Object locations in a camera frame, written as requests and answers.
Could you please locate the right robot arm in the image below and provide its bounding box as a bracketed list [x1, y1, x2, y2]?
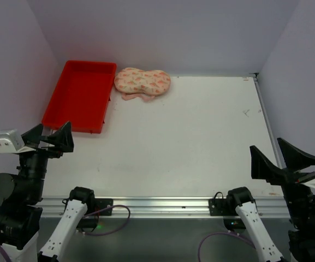
[226, 138, 315, 261]

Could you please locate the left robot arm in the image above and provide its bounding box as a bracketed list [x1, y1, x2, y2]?
[0, 122, 94, 261]

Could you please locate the red plastic tray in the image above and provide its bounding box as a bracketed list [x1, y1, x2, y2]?
[42, 60, 116, 134]

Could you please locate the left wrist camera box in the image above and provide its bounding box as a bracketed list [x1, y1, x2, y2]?
[0, 129, 25, 154]

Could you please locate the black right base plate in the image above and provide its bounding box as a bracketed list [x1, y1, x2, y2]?
[208, 192, 231, 216]

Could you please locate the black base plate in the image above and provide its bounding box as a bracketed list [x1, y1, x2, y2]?
[86, 198, 114, 216]
[208, 192, 231, 216]

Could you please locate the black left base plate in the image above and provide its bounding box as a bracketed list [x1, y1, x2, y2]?
[86, 198, 114, 216]

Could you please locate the aluminium front rail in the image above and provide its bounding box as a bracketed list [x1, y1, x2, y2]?
[37, 196, 289, 219]

